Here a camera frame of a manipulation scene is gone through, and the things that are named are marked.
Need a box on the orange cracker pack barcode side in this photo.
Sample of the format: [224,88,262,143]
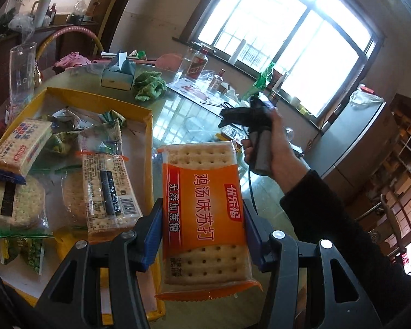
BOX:
[78,152,142,243]

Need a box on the orange soda cracker pack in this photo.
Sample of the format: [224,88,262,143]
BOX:
[156,141,259,302]

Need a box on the clear shiny snack bag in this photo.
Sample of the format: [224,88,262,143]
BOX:
[78,119,123,155]

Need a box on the yellow snack packet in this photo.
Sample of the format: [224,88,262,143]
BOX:
[44,131,80,157]

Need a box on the round cracker pack green trim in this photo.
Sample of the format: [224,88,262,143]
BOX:
[0,175,53,239]

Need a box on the blue trimmed cracker pack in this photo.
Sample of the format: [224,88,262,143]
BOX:
[0,119,52,185]

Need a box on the small green candy packet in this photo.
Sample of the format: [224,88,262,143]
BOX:
[1,238,45,276]

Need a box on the dark green snack bag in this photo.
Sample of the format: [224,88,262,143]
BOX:
[98,109,127,128]

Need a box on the person's right forearm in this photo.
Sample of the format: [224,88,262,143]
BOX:
[281,171,411,328]

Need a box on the person's right hand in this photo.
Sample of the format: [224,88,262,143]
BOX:
[241,107,311,194]

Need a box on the green plastic bottle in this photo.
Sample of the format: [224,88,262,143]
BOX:
[242,62,275,101]

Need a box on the printed paper placemat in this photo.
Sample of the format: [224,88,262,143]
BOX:
[167,77,239,116]

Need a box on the small clear liquor bottle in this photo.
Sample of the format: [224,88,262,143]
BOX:
[207,68,226,91]

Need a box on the white red liquor bottle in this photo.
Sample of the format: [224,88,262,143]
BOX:
[185,48,208,80]

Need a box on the pink fly swatter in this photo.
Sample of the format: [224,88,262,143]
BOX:
[93,52,183,72]

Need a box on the grey cabinet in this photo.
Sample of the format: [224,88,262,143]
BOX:
[304,102,399,201]

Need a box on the yellow cardboard tray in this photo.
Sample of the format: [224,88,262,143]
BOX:
[0,88,162,328]

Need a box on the green cloth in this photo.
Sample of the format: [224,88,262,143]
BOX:
[133,70,167,102]

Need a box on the silver foil snack bag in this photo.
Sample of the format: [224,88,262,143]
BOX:
[45,107,101,134]

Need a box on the blue tissue box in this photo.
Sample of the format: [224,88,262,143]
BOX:
[101,52,136,91]

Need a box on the pink cloth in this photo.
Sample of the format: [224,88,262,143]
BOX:
[52,52,92,73]

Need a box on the pink yellow hoop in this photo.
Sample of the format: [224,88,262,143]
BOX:
[35,25,104,60]

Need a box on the dark wooden sideboard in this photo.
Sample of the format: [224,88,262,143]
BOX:
[0,21,100,111]

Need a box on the clear glass pitcher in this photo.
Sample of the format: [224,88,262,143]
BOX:
[9,42,37,114]

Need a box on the white thermos jug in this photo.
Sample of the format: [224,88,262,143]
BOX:
[30,0,52,29]

